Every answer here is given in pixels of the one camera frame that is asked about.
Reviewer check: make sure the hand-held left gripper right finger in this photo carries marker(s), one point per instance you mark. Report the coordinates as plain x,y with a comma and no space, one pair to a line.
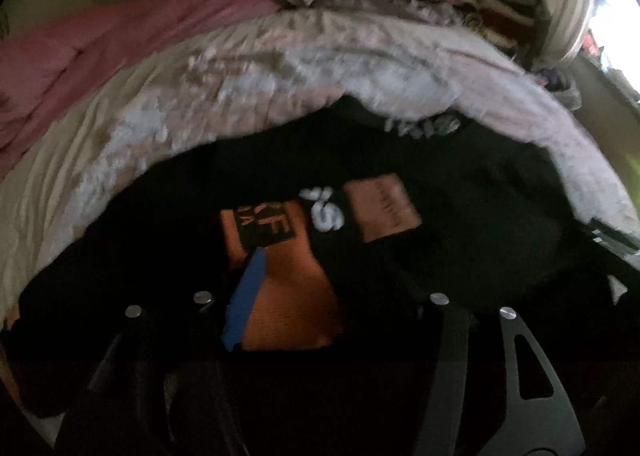
452,341

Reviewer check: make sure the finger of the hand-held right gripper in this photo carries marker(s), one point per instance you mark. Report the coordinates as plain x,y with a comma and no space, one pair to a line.
615,235

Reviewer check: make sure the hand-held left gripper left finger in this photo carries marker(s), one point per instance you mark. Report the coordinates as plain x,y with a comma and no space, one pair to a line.
246,301

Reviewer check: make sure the black printed shirt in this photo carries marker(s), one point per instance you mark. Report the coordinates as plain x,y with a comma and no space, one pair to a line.
450,216

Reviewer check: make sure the basket with white bag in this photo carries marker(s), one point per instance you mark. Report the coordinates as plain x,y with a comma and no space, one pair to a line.
557,83

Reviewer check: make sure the striped curtain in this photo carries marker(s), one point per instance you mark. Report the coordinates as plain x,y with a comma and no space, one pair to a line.
570,0

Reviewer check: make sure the pink quilt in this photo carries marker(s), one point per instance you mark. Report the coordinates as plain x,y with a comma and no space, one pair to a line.
100,50

